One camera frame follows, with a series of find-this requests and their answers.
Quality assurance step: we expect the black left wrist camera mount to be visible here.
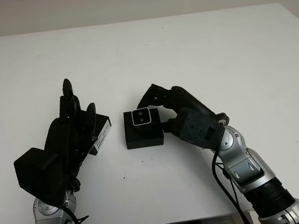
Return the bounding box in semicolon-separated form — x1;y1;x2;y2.
11;143;71;210

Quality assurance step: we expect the black box lid with label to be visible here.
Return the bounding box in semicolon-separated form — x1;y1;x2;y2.
83;111;116;157

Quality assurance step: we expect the black box base with insert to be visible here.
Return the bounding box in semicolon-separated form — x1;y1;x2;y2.
121;106;166;151

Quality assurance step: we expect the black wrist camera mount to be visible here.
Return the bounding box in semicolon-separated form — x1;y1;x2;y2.
167;103;228;156
11;143;71;210

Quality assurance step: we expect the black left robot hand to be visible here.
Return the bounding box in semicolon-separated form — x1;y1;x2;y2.
34;74;108;194

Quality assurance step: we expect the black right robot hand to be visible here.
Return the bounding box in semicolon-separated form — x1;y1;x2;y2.
131;75;219;137

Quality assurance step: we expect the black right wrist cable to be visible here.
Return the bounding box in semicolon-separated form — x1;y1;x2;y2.
210;149;252;224

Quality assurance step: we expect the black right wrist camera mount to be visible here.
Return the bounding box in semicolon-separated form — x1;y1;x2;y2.
167;103;228;156

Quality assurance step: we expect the small silver black-faced camera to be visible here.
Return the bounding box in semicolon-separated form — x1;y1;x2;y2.
130;106;153;127

